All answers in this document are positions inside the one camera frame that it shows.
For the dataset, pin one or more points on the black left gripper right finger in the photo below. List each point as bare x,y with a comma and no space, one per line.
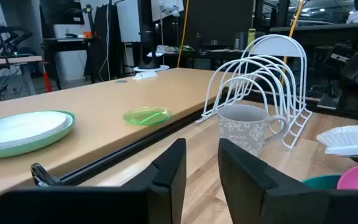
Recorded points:
253,193

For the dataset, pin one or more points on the whiteboard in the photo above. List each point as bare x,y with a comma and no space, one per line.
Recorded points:
128,21

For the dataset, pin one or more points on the green transparent lid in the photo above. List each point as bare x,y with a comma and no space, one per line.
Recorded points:
146,116

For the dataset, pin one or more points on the grey desk grommet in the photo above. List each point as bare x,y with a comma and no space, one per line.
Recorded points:
121,81

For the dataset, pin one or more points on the black tower stand white base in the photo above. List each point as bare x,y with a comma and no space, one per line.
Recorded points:
148,40

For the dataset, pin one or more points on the light wood desk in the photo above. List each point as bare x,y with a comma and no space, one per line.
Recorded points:
104,99

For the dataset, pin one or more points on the black frame clamp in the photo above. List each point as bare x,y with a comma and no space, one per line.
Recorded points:
42,175

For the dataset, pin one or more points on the grey patterned mug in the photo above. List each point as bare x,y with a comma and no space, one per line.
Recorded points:
244,127

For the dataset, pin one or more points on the background wooden table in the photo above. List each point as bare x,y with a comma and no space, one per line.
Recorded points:
8,60

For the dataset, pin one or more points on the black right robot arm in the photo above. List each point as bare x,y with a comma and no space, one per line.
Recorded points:
356,68

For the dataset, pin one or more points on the background black robot arm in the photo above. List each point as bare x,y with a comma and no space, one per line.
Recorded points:
8,39

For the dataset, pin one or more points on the white flat plate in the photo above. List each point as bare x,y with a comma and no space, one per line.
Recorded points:
20,127

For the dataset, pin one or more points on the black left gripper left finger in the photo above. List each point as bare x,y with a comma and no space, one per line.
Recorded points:
166,174

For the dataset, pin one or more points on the black background table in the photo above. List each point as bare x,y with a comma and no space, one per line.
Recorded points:
64,42

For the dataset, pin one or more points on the black aluminium table frame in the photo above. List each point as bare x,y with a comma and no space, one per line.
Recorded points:
120,155

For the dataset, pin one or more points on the light green plate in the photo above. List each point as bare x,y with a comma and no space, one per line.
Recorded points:
42,141

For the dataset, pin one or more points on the teal plate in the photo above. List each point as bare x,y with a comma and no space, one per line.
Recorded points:
322,182

